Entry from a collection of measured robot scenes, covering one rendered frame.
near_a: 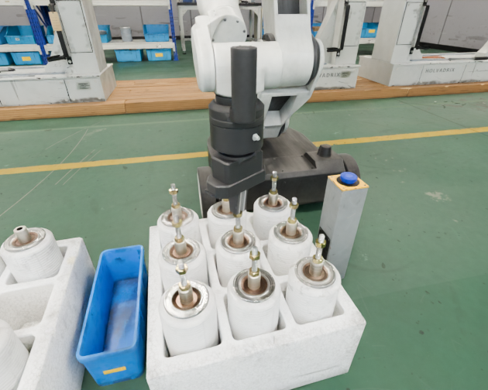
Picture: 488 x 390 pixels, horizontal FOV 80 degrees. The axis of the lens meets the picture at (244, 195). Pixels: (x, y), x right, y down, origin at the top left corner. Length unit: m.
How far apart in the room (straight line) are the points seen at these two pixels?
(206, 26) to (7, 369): 0.59
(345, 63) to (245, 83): 2.47
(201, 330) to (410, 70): 2.92
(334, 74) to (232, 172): 2.33
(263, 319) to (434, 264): 0.68
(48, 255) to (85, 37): 1.95
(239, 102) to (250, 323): 0.36
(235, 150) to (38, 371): 0.47
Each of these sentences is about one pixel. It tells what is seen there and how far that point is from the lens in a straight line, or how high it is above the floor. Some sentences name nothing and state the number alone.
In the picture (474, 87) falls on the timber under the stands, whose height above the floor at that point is 0.05.
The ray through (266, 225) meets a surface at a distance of 0.72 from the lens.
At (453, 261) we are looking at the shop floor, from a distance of 1.13.
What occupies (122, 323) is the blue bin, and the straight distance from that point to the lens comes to 0.85.
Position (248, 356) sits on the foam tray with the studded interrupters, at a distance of 0.56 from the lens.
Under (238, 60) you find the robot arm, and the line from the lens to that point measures 0.40.
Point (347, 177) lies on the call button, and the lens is 0.72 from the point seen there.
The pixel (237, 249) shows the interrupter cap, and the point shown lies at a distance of 0.60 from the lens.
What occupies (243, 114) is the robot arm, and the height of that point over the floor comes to 0.54.
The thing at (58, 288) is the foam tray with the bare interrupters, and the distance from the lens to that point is 0.73.
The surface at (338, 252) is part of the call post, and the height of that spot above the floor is 0.11.
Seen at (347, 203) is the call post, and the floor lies 0.28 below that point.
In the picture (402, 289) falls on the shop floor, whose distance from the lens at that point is 0.97.
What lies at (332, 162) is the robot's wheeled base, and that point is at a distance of 1.09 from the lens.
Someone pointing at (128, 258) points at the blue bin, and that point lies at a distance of 0.88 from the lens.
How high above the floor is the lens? 0.66
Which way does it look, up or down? 33 degrees down
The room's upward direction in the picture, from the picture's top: straight up
